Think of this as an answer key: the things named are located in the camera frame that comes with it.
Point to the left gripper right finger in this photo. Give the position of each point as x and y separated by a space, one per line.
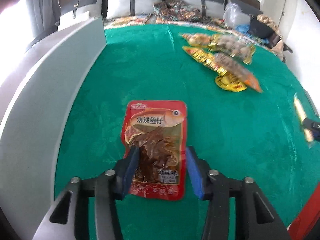
255 217

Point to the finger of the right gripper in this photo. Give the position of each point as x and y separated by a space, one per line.
313 126

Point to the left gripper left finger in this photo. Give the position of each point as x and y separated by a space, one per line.
67 217

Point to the yellow tiger-skin snack packet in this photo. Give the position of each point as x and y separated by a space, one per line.
225 80

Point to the red fish snack packet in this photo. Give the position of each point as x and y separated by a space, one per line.
159 129

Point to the green tablecloth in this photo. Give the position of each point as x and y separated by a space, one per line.
240 134

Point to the white cardboard box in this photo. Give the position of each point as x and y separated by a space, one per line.
35 104

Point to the orange-end nut snack packet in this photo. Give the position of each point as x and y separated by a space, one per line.
237 69

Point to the black bag on sofa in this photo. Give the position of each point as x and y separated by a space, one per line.
258 29

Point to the clear gold-end ball snack packet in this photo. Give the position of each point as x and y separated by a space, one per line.
233 46

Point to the blue plastic bag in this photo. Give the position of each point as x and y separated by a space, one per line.
242 28

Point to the clear plastic bag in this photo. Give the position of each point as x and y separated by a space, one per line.
233 16

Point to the yellow-edged peanut snack packet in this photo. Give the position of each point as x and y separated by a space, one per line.
198 39

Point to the floral sofa blanket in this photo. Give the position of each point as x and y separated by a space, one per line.
180 13

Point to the grey white sofa cushion left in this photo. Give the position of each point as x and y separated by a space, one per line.
78 11

